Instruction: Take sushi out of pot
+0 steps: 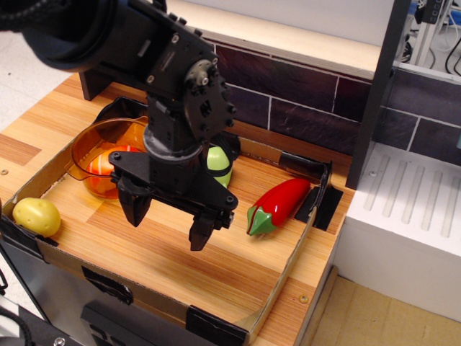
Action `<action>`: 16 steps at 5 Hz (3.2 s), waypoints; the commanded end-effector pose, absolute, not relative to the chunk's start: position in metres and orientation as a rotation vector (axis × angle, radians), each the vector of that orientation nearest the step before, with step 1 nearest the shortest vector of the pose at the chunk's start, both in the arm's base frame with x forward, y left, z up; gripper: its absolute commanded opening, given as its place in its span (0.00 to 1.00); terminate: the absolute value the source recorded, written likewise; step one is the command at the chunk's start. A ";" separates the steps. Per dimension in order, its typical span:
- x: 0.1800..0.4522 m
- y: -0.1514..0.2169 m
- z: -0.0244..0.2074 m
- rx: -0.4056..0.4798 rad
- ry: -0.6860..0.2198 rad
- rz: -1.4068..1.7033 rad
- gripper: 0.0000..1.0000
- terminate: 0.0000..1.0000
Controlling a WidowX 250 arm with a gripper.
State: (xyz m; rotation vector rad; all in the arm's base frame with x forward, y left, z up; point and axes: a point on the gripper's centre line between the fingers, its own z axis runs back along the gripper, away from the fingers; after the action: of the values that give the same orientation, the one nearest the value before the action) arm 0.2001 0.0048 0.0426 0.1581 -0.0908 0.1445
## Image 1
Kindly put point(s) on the green toy pear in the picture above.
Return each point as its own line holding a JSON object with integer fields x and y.
{"x": 219, "y": 165}

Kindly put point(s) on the brown cardboard fence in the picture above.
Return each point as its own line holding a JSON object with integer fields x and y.
{"x": 266, "y": 285}

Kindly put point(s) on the orange salmon sushi toy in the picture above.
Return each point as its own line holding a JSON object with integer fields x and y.
{"x": 99, "y": 183}

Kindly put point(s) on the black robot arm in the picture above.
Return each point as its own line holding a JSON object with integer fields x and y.
{"x": 141, "y": 45}

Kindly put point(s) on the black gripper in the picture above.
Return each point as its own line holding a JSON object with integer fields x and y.
{"x": 173, "y": 169}

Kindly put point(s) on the yellow toy potato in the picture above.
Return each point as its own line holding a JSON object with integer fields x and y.
{"x": 37, "y": 215}

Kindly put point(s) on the white toy sink drainboard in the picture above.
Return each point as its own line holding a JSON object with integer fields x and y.
{"x": 401, "y": 234}

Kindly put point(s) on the red toy chili pepper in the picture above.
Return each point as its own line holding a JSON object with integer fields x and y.
{"x": 274, "y": 206}

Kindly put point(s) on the dark brick backsplash panel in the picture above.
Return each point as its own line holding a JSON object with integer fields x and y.
{"x": 421, "y": 114}

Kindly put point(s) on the dark grey vertical post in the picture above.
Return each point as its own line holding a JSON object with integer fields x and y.
{"x": 379, "y": 91}

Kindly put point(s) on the transparent orange plastic pot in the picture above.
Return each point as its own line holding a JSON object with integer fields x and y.
{"x": 91, "y": 148}

